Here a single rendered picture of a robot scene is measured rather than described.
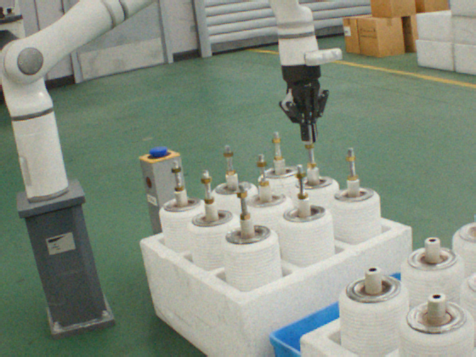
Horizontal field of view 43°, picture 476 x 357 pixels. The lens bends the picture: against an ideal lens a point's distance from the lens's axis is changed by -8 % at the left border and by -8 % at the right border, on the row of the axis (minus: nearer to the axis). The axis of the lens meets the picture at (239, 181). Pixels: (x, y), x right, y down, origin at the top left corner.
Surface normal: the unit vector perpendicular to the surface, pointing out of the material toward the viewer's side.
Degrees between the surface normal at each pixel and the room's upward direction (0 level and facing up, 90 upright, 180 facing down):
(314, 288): 90
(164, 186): 90
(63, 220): 94
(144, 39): 90
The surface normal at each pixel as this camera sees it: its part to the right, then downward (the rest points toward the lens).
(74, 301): 0.35, 0.23
